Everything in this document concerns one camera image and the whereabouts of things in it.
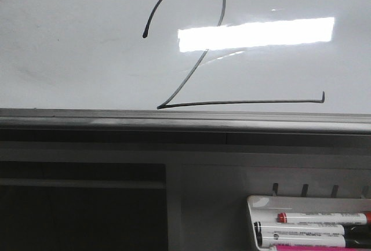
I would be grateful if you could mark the white whiteboard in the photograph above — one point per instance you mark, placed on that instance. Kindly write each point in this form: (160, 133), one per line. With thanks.
(203, 55)

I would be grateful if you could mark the pink marker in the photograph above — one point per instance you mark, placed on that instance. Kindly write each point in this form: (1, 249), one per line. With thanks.
(313, 248)

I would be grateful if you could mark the grey cabinet with shelf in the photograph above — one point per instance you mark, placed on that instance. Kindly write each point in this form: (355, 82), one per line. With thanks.
(116, 190)

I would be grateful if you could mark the black-capped white marker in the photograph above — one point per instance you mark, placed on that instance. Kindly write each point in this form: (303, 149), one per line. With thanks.
(309, 229)
(336, 241)

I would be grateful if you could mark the red-capped white marker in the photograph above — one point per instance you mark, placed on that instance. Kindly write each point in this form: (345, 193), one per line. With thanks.
(362, 218)

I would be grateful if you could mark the grey whiteboard frame ledge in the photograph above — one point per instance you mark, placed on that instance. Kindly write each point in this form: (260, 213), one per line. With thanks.
(185, 121)

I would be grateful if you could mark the lower black-capped white marker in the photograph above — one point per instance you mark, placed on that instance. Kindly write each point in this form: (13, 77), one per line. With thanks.
(336, 241)

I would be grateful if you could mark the white marker tray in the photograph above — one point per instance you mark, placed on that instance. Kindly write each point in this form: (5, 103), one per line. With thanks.
(266, 209)

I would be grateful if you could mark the upper black-capped white marker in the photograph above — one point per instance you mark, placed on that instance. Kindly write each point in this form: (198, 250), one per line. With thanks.
(309, 229)

